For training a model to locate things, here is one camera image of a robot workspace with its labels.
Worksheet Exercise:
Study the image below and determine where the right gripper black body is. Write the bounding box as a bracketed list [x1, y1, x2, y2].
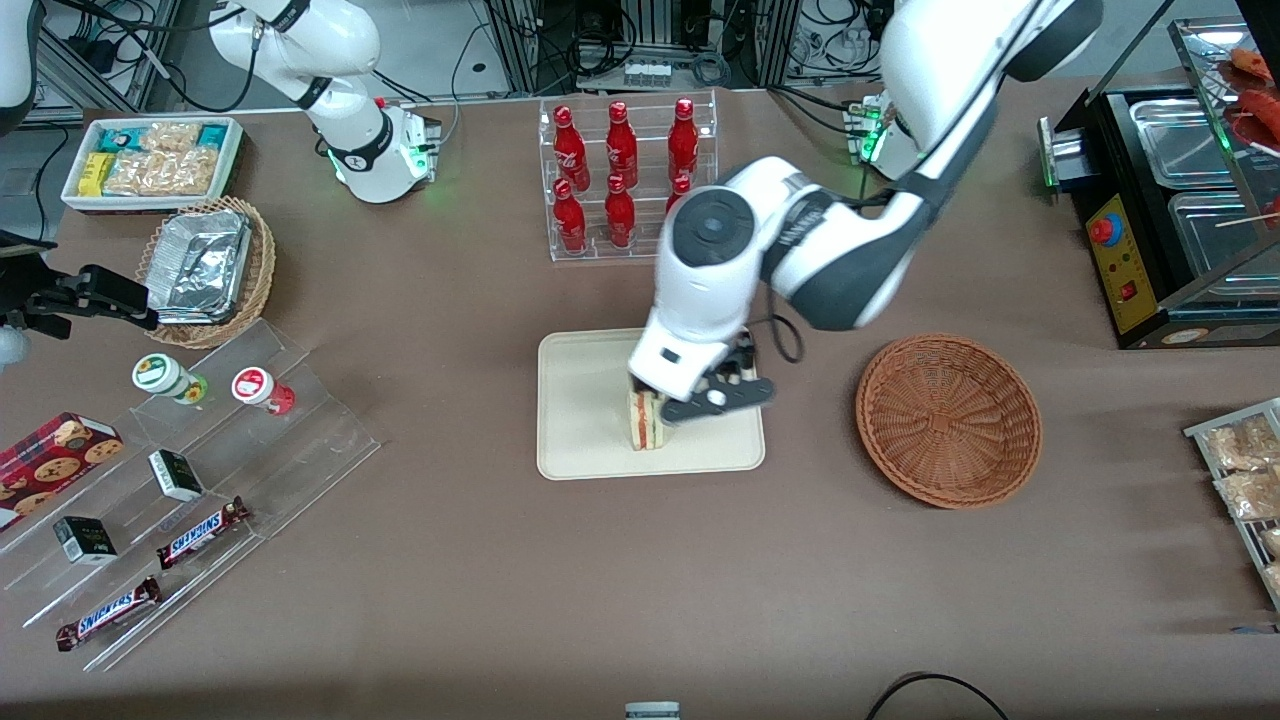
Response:
[0, 232, 89, 326]

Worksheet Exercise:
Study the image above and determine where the triangle sandwich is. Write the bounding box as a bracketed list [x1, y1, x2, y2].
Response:
[627, 385, 669, 452]

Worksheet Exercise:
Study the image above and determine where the cream plastic serving tray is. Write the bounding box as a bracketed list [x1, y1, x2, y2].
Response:
[537, 322, 767, 482]

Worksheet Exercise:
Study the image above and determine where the light wicker basket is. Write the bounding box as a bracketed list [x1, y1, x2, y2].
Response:
[134, 195, 277, 350]

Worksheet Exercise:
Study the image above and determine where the brown wicker basket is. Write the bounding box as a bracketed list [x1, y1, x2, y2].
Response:
[855, 333, 1043, 510]

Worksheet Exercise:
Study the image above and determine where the silver foil container stack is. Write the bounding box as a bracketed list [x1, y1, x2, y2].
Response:
[148, 209, 253, 327]

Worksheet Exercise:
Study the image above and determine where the green lid yogurt cup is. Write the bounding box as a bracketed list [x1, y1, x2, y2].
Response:
[131, 353, 209, 406]

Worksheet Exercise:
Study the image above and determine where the white plastic snack bin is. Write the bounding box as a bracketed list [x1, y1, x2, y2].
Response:
[61, 116, 245, 215]

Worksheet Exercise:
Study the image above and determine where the clear cracker bag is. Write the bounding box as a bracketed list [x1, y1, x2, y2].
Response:
[140, 122, 204, 154]
[103, 150, 223, 197]

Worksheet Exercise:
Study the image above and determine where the red tartan cookie box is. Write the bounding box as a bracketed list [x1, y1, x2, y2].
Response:
[0, 411, 124, 533]

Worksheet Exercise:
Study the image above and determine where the red lid yogurt cup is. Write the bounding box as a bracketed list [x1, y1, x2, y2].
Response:
[231, 367, 296, 417]

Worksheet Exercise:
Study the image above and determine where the small black carton box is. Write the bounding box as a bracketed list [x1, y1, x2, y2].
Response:
[148, 449, 205, 502]
[53, 516, 119, 566]

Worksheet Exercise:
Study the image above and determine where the clear acrylic bottle rack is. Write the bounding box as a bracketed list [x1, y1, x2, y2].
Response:
[537, 89, 719, 264]

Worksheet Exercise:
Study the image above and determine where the clear acrylic stepped display shelf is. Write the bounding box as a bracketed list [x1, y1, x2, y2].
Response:
[0, 318, 382, 673]

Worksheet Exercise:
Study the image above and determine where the Snickers chocolate bar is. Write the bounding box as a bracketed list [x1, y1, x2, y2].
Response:
[156, 497, 251, 570]
[55, 576, 162, 652]

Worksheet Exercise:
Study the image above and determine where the black hot food warmer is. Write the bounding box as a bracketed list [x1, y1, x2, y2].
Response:
[1037, 20, 1280, 350]

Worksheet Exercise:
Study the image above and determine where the stainless steel food pan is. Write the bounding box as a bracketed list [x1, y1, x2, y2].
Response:
[1168, 190, 1280, 291]
[1130, 97, 1236, 189]

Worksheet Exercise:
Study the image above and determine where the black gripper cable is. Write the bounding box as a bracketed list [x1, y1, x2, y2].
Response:
[765, 285, 807, 364]

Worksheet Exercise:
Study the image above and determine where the black cable loop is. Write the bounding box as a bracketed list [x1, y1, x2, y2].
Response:
[865, 672, 1011, 720]

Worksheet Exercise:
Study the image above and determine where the grey wire snack tray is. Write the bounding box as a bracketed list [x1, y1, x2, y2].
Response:
[1184, 397, 1280, 613]

